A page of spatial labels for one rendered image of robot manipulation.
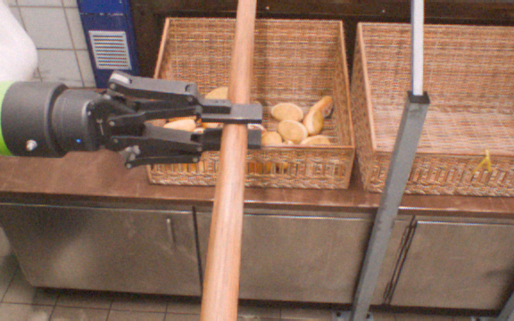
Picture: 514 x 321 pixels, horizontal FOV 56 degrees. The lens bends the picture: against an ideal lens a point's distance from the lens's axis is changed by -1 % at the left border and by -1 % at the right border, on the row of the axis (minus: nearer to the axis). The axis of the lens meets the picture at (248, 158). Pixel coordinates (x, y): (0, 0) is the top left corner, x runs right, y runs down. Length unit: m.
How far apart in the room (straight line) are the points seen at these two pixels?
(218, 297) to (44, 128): 0.29
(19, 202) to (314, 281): 0.92
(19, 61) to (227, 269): 0.44
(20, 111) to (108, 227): 0.93
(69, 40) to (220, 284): 1.45
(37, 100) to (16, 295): 1.46
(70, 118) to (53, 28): 1.22
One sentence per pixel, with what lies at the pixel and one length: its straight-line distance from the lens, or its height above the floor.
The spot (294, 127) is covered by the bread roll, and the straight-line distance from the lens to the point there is 1.46.
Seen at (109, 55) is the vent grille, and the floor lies 0.71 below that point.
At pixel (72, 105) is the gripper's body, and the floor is 1.21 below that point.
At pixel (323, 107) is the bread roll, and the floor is 0.64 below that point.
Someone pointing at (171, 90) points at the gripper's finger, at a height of 1.23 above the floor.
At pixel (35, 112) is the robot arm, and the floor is 1.21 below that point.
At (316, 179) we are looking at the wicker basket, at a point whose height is 0.61.
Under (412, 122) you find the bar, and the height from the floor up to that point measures 0.90.
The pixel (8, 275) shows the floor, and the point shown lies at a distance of 2.08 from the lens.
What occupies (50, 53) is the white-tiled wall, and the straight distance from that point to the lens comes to 1.85.
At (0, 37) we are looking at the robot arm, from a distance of 0.73.
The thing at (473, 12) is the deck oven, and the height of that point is 0.88.
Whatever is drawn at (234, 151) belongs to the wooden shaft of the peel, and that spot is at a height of 1.19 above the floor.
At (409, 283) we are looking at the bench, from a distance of 1.65.
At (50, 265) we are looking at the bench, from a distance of 1.74.
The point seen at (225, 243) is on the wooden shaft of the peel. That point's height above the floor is 1.19.
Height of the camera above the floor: 1.53
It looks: 41 degrees down
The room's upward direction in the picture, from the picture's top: straight up
